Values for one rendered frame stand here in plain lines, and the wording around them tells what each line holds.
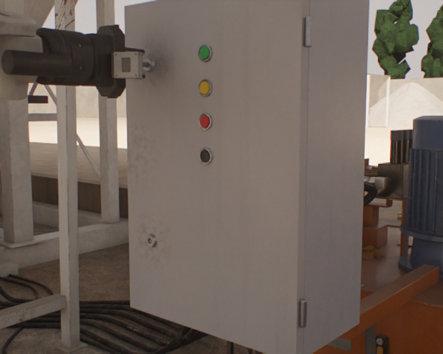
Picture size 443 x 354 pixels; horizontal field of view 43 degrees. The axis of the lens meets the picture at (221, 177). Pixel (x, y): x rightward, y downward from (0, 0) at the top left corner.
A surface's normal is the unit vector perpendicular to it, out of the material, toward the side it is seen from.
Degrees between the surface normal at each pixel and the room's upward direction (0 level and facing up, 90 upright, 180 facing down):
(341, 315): 90
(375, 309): 90
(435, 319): 90
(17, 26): 108
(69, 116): 93
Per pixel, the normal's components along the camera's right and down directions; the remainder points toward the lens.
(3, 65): -0.65, 0.09
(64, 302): 0.77, 0.07
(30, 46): 0.72, 0.39
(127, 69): -0.18, 0.12
